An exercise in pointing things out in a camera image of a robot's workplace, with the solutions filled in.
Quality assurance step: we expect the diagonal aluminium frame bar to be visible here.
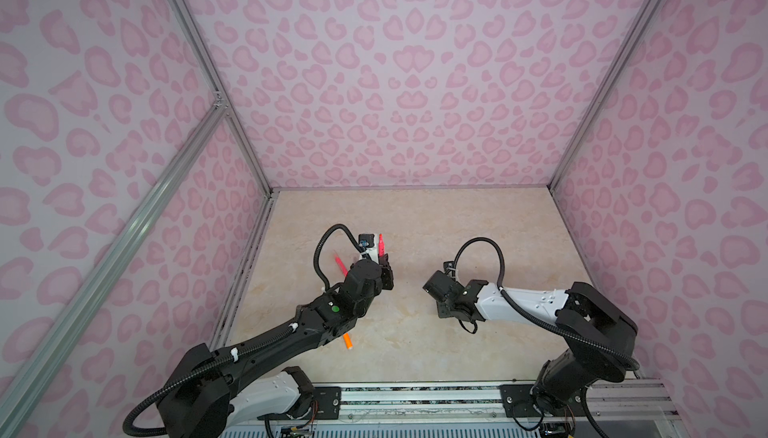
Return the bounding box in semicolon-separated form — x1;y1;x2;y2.
1;103;229;437

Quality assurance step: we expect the orange highlighter pen left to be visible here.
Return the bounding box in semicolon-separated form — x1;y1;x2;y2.
343;333;353;350

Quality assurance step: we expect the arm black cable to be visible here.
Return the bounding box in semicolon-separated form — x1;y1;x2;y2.
449;236;642;373
122;223;365;438

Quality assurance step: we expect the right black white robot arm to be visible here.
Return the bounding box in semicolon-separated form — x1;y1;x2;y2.
423;271;639;414

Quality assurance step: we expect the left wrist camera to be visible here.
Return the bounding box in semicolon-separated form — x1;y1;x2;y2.
358;234;380;264

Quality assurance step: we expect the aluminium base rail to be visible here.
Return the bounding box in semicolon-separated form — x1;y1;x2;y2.
160;381;691;438

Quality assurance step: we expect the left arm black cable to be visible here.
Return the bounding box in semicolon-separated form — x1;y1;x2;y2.
122;223;365;438

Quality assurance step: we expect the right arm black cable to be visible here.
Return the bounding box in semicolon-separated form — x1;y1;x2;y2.
449;236;642;373

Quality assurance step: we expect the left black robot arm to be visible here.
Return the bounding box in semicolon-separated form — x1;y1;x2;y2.
155;254;394;437

